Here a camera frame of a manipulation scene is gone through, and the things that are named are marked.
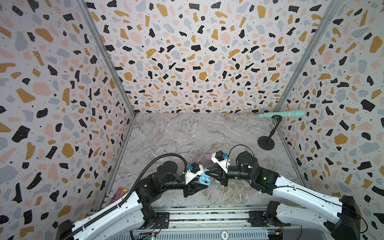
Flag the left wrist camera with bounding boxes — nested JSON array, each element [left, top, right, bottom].
[[184, 163, 204, 185]]

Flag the blue earbud charging case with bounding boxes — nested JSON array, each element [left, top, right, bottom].
[[199, 169, 211, 186]]

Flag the mint green microphone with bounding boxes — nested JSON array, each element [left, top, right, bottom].
[[258, 110, 306, 119]]

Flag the colourful packet at wall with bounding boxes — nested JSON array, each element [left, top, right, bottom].
[[109, 187, 129, 205]]

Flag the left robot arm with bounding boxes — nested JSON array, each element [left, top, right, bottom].
[[56, 161, 207, 240]]

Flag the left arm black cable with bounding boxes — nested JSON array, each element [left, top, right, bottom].
[[59, 153, 188, 240]]

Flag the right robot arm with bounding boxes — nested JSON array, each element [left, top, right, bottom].
[[206, 151, 362, 240]]

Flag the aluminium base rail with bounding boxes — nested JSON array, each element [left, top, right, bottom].
[[86, 205, 340, 240]]

